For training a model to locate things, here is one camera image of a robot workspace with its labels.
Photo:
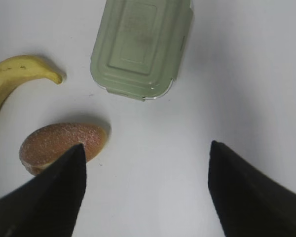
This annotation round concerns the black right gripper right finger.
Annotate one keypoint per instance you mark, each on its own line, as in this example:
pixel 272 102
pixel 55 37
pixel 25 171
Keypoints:
pixel 248 203

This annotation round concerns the green lid glass lunch box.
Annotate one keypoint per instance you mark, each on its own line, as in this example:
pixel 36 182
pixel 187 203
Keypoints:
pixel 140 45

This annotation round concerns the yellow banana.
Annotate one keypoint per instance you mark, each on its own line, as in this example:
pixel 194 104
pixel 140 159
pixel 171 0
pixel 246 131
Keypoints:
pixel 18 70

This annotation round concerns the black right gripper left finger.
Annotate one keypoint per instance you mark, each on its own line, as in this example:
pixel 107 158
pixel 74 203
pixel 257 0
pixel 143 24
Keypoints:
pixel 47 205

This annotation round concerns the brown bread roll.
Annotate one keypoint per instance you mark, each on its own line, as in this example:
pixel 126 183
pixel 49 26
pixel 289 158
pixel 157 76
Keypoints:
pixel 42 147

